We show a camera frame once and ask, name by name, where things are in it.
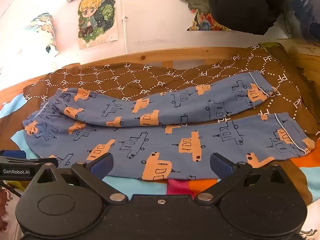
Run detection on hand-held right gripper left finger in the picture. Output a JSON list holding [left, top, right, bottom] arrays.
[[29, 152, 129, 205]]

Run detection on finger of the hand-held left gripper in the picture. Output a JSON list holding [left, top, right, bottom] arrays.
[[0, 150, 59, 168]]

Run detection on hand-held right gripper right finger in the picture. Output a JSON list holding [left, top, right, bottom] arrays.
[[194, 152, 296, 205]]

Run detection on blue pants with orange cars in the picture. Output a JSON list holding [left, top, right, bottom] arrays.
[[22, 71, 316, 182]]

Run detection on floral patterned cloth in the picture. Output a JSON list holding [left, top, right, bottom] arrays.
[[0, 180, 25, 240]]

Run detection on brown patterned blanket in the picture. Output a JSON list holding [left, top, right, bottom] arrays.
[[0, 42, 320, 204]]

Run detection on wooden furniture piece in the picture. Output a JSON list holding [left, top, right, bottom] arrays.
[[277, 39, 320, 87]]

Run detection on black hanging garment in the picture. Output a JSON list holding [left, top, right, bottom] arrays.
[[208, 0, 288, 36]]

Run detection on blue translucent container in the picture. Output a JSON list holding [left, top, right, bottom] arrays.
[[287, 0, 320, 43]]

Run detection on black cable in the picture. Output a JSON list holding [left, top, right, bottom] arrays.
[[0, 180, 22, 198]]

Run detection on wooden bed frame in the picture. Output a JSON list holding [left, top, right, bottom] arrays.
[[0, 45, 259, 100]]

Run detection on cartoon character wall poster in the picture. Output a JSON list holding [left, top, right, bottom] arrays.
[[77, 0, 119, 50]]

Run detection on white wall pipe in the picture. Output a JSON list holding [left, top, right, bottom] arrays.
[[121, 0, 129, 55]]

